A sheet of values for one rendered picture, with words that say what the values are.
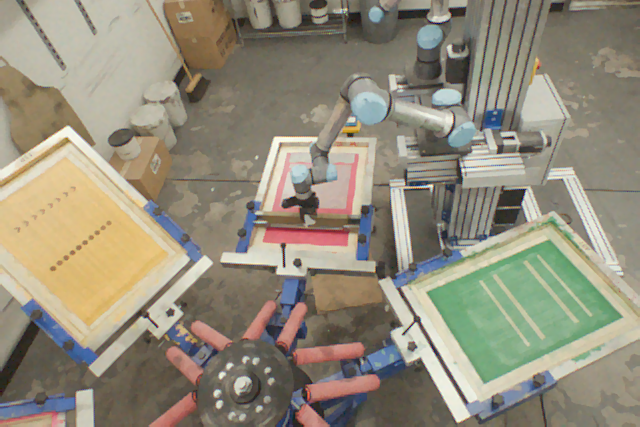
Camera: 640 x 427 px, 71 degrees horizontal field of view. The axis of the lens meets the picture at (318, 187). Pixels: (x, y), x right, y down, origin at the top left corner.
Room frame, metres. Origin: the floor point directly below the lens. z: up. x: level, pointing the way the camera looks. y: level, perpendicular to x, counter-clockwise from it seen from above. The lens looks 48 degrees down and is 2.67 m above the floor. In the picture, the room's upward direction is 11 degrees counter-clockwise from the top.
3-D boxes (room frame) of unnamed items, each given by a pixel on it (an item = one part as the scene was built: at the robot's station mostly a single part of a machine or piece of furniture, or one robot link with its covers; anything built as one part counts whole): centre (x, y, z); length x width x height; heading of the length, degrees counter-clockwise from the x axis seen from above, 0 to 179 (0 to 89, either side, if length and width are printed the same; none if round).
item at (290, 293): (0.96, 0.19, 1.02); 0.17 x 0.06 x 0.05; 163
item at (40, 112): (2.59, 1.73, 1.06); 0.53 x 0.07 x 1.05; 163
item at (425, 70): (1.92, -0.68, 1.31); 0.15 x 0.15 x 0.10
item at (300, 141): (1.49, 0.03, 0.97); 0.79 x 0.58 x 0.04; 163
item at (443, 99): (1.42, -0.60, 1.42); 0.13 x 0.12 x 0.14; 0
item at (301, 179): (1.29, 0.06, 1.31); 0.09 x 0.08 x 0.11; 90
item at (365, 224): (1.18, -0.17, 0.98); 0.30 x 0.05 x 0.07; 163
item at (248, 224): (1.35, 0.36, 0.98); 0.30 x 0.05 x 0.07; 163
